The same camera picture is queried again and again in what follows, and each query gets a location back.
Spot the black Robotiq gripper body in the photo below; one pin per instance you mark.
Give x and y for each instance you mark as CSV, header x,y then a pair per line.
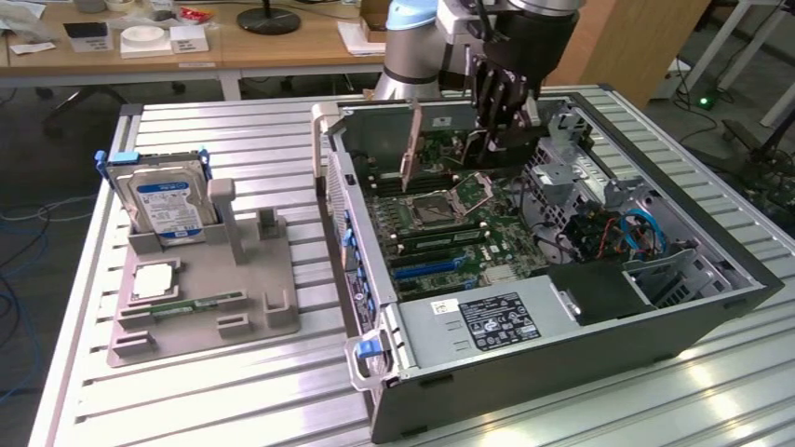
x,y
534,42

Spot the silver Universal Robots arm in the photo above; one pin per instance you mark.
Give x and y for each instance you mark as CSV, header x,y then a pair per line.
x,y
410,46

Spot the wooden cabinet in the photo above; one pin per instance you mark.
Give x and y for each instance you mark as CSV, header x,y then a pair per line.
x,y
621,46

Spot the metal disk bay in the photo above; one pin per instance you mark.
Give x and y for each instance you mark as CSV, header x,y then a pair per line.
x,y
559,181

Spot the metal socket cover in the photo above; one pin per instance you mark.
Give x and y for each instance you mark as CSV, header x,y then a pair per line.
x,y
475,191

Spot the white paper stack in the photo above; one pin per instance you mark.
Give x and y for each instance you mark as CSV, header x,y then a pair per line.
x,y
361,42

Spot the green motherboard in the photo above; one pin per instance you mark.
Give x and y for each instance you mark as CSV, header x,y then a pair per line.
x,y
497,223

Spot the cardboard box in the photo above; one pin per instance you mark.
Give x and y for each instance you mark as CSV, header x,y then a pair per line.
x,y
374,14

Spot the CPU socket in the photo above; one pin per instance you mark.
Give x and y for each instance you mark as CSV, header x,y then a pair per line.
x,y
431,212

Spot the black case fan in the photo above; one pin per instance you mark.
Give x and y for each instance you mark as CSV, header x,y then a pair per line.
x,y
587,233

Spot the labelled RAM stick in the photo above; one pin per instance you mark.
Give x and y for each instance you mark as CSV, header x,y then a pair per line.
x,y
445,239

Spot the device with green light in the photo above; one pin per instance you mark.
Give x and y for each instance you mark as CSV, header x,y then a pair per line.
x,y
704,101

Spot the silver chipset heatsink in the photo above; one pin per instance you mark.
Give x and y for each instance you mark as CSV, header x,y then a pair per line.
x,y
502,274

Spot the black round lamp base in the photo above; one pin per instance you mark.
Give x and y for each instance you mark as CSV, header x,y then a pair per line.
x,y
269,21

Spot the black plastic shroud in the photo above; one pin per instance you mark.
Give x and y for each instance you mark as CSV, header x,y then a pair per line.
x,y
597,288

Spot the black floor stand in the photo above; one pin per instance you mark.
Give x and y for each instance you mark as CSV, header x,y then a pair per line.
x,y
764,149

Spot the metal drive cage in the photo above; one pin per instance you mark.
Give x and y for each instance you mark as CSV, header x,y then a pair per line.
x,y
684,279

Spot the small white box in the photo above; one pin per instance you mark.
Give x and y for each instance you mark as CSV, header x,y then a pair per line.
x,y
187,39

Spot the red packet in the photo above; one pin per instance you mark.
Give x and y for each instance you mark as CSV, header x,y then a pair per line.
x,y
194,14

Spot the grey power supply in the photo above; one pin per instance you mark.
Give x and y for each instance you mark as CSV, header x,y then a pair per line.
x,y
435,340

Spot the white block with round recess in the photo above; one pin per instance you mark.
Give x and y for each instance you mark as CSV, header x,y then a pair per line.
x,y
146,42

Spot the blue case latch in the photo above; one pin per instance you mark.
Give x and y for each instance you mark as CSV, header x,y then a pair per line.
x,y
367,350

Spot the grey parts rack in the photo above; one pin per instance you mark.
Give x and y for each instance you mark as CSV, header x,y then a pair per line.
x,y
249,288

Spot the hard disk with blue carrier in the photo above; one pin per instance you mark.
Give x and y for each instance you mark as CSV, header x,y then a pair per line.
x,y
165,205

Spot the open black PC case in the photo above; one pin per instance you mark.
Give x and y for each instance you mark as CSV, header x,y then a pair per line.
x,y
529,386

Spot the green RAM stick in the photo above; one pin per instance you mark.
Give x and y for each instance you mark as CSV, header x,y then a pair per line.
x,y
199,303

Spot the white box with black lid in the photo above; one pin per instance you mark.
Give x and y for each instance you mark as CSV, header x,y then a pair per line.
x,y
89,37

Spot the black office chair base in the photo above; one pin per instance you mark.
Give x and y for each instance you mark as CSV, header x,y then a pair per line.
x,y
81,98

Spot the grey cup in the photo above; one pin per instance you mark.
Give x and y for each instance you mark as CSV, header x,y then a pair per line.
x,y
90,5

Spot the silver CPU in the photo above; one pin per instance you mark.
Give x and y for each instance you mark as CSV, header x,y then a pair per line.
x,y
154,281

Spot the wooden desk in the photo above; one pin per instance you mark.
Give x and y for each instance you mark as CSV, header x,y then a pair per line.
x,y
62,63

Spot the white paper label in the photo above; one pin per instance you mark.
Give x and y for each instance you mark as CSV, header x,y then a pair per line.
x,y
31,48

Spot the clear plastic bag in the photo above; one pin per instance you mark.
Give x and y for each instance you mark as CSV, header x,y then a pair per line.
x,y
22,23

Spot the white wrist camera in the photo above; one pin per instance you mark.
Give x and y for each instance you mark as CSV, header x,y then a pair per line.
x,y
457,23

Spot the white desk frame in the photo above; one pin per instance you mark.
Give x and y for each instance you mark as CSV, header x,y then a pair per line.
x,y
738,56

